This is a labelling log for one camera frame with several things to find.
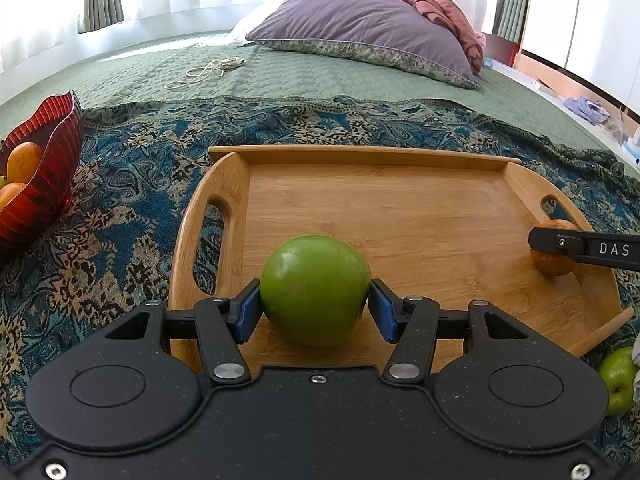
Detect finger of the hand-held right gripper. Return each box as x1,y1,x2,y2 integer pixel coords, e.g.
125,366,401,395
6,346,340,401
528,226,640,272

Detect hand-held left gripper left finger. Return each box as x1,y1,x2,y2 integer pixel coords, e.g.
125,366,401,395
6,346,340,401
102,280,262,386

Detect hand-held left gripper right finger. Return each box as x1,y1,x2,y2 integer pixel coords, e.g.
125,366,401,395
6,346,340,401
369,279,543,387

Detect brownish orange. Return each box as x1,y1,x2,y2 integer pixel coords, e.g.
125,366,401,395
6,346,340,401
531,219,576,277

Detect large green apple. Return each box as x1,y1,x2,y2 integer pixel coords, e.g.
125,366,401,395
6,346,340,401
259,234,373,348

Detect wooden tray with handles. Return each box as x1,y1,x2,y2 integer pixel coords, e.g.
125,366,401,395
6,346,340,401
169,145,636,376

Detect small green apple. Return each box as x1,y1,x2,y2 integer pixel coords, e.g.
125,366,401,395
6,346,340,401
598,346,640,417

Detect pale blue clothes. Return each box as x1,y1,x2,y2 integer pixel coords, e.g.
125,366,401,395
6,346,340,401
564,95,612,126

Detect blue patterned blanket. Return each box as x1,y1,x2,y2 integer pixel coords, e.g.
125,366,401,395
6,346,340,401
0,94,640,466

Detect dark red headboard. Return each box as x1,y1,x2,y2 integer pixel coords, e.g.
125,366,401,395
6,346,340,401
482,34,521,67

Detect green quilted bedspread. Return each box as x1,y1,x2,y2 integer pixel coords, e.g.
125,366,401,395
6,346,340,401
0,32,631,171

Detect red glass bowl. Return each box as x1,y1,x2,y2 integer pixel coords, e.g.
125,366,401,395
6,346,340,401
0,91,85,256

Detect pink duvet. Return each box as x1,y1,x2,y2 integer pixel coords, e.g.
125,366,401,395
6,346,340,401
320,0,487,76

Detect white pillow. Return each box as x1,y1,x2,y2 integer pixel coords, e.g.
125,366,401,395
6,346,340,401
229,2,281,46

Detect purple pillow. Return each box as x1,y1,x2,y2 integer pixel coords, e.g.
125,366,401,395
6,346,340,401
245,0,482,91

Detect white cable on bed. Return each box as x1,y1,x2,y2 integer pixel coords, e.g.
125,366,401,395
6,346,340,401
166,56,247,92

